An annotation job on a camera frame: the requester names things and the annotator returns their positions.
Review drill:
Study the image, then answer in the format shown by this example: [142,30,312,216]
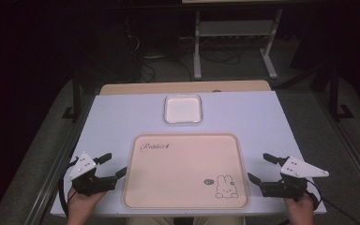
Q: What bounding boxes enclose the black floor cables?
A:
[140,46,242,83]

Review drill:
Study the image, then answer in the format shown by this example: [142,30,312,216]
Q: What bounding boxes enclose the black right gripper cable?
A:
[305,179,356,225]

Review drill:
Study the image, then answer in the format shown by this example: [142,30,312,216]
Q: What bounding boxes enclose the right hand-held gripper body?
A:
[260,156,330,202]

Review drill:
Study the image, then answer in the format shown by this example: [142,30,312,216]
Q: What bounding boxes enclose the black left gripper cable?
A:
[57,157,80,218]

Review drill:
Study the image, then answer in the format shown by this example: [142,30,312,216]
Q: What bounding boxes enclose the metal floor rail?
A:
[313,92,360,201]
[22,93,97,225]

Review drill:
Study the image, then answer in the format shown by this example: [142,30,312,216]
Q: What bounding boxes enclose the black metal stand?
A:
[61,69,83,122]
[328,67,354,122]

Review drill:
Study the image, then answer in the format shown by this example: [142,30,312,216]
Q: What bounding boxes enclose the person's left hand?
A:
[67,187,107,225]

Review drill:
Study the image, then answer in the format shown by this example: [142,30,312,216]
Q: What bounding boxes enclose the person's right hand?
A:
[284,192,316,225]

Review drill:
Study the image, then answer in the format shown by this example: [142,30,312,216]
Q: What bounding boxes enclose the pink tray with rabbit print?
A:
[122,132,251,210]

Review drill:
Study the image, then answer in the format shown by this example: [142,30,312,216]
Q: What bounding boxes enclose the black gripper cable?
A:
[305,179,356,225]
[57,157,80,218]

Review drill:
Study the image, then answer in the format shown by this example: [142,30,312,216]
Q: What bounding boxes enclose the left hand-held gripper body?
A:
[67,151,118,198]

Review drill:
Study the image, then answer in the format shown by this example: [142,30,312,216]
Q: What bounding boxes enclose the white metal stand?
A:
[192,8,284,81]

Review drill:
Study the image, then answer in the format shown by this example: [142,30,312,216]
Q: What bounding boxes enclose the white square dish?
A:
[163,93,203,125]

